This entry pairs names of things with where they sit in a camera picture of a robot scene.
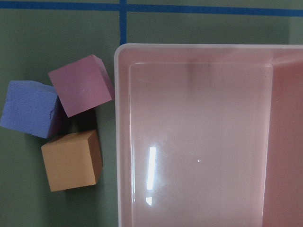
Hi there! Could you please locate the magenta foam block near bin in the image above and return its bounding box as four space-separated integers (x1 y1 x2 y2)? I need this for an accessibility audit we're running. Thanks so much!
48 54 115 117

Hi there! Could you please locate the red plastic bin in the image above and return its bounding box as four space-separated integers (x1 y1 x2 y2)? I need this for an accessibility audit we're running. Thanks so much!
114 44 303 227

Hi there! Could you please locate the orange foam block right side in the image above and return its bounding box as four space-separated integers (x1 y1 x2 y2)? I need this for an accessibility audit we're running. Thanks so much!
41 130 103 192

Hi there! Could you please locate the purple foam block right side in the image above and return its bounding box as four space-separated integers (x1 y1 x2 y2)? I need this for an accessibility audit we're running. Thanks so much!
0 80 62 139

